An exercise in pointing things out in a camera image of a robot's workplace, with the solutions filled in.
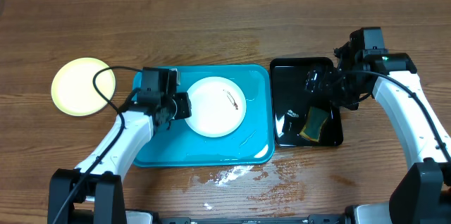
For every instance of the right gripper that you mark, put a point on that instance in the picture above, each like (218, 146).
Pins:
(328, 75)

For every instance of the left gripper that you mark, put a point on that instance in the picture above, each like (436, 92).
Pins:
(184, 102)

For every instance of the green yellow sponge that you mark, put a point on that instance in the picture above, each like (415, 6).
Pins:
(316, 119)

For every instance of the white plate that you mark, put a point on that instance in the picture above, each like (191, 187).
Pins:
(218, 106)

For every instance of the yellow-green plate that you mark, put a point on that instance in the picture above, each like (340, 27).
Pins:
(82, 87)

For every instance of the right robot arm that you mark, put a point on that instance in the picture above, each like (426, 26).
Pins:
(392, 80)

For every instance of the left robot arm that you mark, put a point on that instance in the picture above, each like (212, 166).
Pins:
(92, 192)

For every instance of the black rectangular tray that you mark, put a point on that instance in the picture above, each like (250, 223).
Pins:
(291, 104)

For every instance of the teal plastic tray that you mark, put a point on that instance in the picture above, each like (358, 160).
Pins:
(177, 145)

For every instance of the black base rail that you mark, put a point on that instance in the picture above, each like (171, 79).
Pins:
(311, 219)

